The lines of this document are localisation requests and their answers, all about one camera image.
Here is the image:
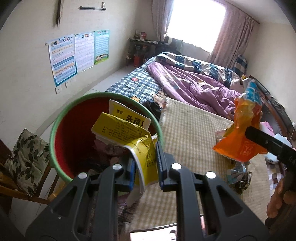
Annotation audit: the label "orange plastic snack bag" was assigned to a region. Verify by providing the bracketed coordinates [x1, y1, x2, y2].
[213, 79, 267, 162]

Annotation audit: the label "yellow medicine packet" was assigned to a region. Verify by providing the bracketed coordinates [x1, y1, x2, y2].
[91, 99, 158, 193]

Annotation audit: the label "person's right hand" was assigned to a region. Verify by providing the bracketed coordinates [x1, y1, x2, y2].
[266, 178, 296, 218]

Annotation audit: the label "light blue pillow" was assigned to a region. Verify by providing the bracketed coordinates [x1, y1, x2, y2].
[264, 133, 292, 164]

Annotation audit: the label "dark wooden headboard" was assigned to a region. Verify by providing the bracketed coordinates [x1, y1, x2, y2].
[249, 75, 295, 141]

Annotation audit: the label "crumpled wrappers on mat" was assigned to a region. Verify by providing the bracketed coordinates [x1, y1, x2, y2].
[213, 126, 255, 194]

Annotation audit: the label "red bin with green rim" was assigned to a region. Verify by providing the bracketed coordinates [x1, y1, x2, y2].
[50, 92, 164, 183]

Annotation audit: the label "floral chair cushion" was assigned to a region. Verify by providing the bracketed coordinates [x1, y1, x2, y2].
[4, 129, 51, 197]

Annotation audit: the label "wooden chair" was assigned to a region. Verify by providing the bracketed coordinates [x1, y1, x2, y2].
[0, 138, 61, 205]

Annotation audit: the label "purple quilt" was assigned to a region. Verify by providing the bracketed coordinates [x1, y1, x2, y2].
[147, 61, 240, 120]

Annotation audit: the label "pink window curtains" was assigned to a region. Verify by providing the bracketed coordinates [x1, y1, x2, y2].
[151, 1, 256, 68]

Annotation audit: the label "blue plaid bed sheet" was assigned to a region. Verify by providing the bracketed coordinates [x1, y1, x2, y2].
[106, 57, 167, 108]

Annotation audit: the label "blue patchwork quilt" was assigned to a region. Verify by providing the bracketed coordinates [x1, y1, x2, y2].
[157, 52, 240, 88]

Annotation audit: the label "dark side table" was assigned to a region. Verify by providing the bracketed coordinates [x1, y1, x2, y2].
[125, 30, 159, 68]

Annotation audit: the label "educational wall posters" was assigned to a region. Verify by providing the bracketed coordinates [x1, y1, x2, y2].
[48, 30, 110, 87]

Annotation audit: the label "dark hanging wall strip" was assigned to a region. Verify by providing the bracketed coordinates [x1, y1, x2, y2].
[55, 0, 64, 26]

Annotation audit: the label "black wall rail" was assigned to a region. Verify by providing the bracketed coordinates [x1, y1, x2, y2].
[78, 2, 107, 11]

